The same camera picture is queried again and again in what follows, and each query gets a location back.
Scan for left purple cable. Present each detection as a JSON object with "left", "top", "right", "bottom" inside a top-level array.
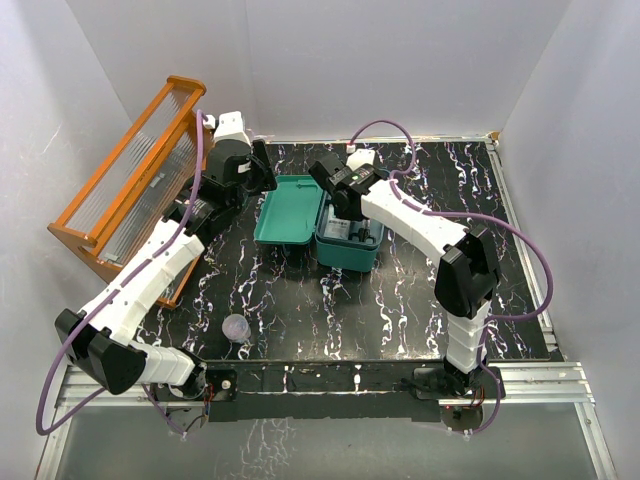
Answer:
[{"left": 35, "top": 108, "right": 214, "bottom": 435}]

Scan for orange wooden shelf rack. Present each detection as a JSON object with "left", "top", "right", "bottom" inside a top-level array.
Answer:
[{"left": 48, "top": 76, "right": 206, "bottom": 283}]

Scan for green medicine box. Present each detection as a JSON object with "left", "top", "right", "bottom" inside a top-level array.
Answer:
[{"left": 254, "top": 175, "right": 385, "bottom": 273}]

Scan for blue divided tray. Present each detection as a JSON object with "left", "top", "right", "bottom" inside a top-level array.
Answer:
[{"left": 315, "top": 201, "right": 384, "bottom": 250}]

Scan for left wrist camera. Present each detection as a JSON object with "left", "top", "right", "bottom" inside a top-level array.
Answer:
[{"left": 203, "top": 111, "right": 250, "bottom": 145}]

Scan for purple cable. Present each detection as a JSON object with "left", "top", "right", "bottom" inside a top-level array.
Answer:
[
  {"left": 349, "top": 118, "right": 555, "bottom": 436},
  {"left": 35, "top": 108, "right": 214, "bottom": 435}
]

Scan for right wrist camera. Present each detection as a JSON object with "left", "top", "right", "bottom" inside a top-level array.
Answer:
[{"left": 346, "top": 145, "right": 377, "bottom": 171}]

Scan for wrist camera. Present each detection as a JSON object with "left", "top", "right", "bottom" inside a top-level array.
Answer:
[
  {"left": 346, "top": 145, "right": 377, "bottom": 171},
  {"left": 203, "top": 111, "right": 250, "bottom": 145}
]

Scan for teal white wipe packet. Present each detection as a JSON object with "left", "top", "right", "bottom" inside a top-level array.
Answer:
[{"left": 324, "top": 218, "right": 351, "bottom": 240}]

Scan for black handled scissors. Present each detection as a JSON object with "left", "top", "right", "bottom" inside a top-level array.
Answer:
[{"left": 356, "top": 221, "right": 370, "bottom": 243}]

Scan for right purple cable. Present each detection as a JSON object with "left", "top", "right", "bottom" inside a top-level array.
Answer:
[{"left": 349, "top": 118, "right": 555, "bottom": 436}]

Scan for clear plastic cup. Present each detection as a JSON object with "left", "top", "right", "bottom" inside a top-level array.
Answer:
[{"left": 221, "top": 314, "right": 251, "bottom": 344}]

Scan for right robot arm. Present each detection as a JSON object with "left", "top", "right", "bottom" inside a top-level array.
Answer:
[{"left": 309, "top": 154, "right": 501, "bottom": 397}]

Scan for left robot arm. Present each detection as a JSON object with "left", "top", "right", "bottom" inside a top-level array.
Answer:
[{"left": 54, "top": 140, "right": 277, "bottom": 399}]

